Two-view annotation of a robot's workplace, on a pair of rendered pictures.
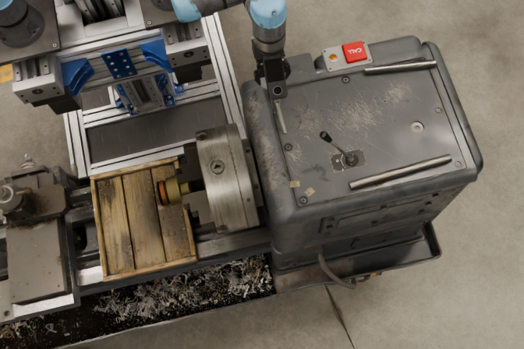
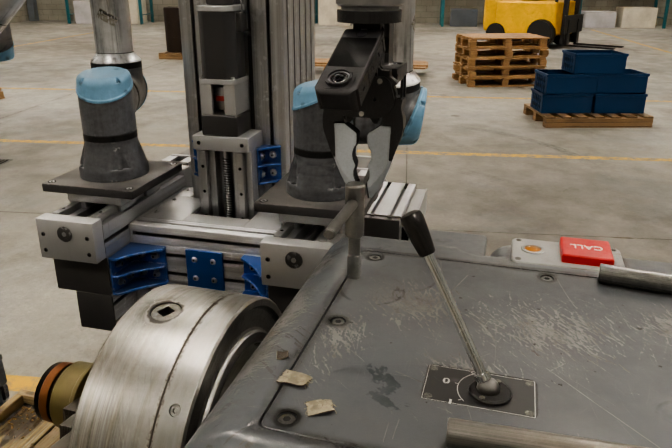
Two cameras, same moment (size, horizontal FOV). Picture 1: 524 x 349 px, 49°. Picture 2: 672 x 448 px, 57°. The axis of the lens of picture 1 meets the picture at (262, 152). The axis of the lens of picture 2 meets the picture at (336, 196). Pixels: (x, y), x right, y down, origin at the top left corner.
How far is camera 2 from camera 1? 1.16 m
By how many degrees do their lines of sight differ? 52
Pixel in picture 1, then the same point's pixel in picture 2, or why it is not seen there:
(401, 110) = not seen: outside the picture
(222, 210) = (102, 412)
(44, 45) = (118, 186)
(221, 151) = (200, 296)
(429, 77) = not seen: outside the picture
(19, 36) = (97, 160)
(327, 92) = (493, 281)
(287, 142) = (343, 313)
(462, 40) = not seen: outside the picture
